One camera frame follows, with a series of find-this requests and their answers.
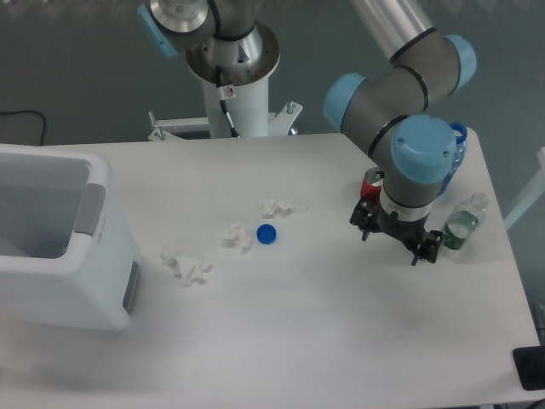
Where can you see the black device at edge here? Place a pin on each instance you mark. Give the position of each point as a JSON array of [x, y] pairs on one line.
[[529, 363]]

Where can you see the white trash can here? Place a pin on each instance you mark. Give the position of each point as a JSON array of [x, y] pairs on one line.
[[68, 257]]

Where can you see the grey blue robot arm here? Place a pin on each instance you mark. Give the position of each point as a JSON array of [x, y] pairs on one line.
[[386, 118]]

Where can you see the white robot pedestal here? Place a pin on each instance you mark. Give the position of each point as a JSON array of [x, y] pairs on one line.
[[234, 75]]

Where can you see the blue bottle cap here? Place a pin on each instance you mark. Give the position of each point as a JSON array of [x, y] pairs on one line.
[[266, 234]]

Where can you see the crumpled white tissue middle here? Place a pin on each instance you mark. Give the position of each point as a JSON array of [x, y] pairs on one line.
[[237, 237]]

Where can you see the crumpled white tissue lower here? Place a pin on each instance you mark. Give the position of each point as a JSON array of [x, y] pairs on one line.
[[187, 267]]

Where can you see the crumpled white tissue upper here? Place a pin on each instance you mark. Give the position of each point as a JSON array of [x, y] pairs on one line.
[[271, 208]]

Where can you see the white frame at right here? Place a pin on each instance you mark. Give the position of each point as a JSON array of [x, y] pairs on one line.
[[528, 195]]

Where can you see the blue plastic bottle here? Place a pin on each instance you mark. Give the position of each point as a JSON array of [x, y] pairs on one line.
[[461, 133]]

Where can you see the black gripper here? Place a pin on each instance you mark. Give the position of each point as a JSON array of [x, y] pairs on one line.
[[423, 244]]

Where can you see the crumpled white tissue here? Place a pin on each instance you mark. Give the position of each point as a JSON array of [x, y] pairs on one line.
[[271, 208], [187, 267], [237, 237]]

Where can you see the clear green label bottle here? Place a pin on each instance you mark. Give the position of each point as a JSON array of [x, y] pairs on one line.
[[464, 220]]

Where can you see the crushed red soda can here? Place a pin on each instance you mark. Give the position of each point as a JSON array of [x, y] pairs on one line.
[[372, 184]]

